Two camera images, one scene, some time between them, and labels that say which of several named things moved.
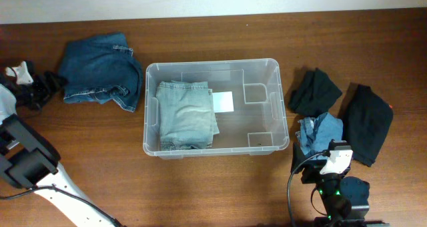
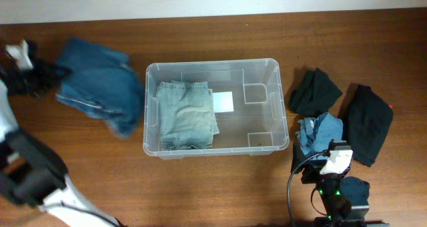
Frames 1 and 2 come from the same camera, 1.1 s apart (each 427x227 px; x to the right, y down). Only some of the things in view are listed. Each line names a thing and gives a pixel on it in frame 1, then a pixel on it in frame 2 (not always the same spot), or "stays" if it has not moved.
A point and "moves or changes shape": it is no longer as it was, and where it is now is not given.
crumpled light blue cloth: [316, 133] stays
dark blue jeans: [101, 68] moves or changes shape
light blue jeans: [186, 115] stays
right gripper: [298, 157] stays
